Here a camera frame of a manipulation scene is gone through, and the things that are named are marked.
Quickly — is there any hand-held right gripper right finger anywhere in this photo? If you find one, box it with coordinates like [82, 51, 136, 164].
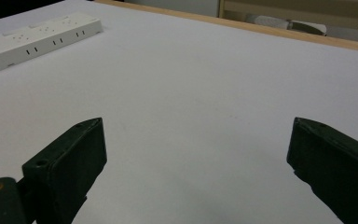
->
[286, 117, 358, 224]

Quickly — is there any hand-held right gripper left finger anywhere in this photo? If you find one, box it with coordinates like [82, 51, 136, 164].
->
[21, 117, 108, 224]

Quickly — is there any white power strip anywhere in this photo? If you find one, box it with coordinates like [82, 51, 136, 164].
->
[0, 11, 103, 77]

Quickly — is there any white and grey shoe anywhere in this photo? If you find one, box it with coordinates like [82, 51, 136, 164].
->
[245, 14, 328, 36]

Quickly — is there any wooden shelf unit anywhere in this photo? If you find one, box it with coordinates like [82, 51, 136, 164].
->
[217, 0, 358, 32]

